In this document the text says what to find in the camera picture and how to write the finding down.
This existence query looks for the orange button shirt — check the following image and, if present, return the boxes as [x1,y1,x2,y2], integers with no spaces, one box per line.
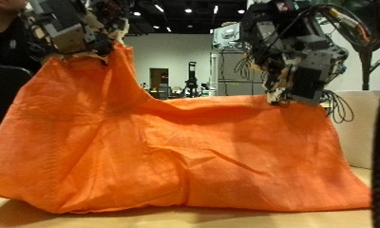
[0,42,372,215]

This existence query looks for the person in black shirt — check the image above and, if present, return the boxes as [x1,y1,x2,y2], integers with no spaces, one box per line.
[0,0,43,75]

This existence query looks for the grey filing cabinet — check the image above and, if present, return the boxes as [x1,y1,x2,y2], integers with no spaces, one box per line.
[215,47,269,97]

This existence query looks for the grey boxy appliance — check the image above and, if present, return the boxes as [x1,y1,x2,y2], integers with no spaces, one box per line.
[213,22,245,49]

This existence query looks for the green leafy plant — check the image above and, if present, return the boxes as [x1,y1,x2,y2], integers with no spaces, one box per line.
[345,0,380,91]

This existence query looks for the brown door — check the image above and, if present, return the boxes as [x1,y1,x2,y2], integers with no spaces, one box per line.
[149,67,169,93]

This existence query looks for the white round plant pot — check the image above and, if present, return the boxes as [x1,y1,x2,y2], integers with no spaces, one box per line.
[324,89,380,170]

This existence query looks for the cable bundle with yellow connector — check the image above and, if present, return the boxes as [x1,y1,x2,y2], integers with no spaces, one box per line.
[302,3,372,44]

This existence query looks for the thin black wire loops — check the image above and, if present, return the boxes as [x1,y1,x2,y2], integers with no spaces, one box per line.
[320,89,354,124]

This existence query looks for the black camera tripod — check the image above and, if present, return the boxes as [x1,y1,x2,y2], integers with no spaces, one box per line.
[181,61,200,99]

